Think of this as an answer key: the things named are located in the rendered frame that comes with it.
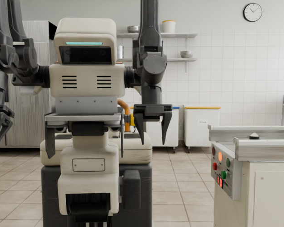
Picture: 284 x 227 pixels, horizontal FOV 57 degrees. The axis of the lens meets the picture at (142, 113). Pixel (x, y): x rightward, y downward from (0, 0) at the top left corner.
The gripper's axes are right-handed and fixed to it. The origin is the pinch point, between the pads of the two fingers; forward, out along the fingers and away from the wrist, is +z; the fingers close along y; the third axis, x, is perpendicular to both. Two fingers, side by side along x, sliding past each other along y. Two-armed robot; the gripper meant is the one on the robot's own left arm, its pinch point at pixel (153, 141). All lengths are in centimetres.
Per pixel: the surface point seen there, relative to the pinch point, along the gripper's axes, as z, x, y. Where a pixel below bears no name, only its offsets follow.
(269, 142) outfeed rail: -1.7, 8.2, 35.9
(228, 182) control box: 8.4, 21.6, 27.2
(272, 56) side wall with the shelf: -240, 319, 255
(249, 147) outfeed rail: -0.3, 9.2, 30.2
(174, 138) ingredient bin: -93, 336, 73
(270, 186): 10.6, 13.2, 36.6
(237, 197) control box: 13.1, 20.3, 28.8
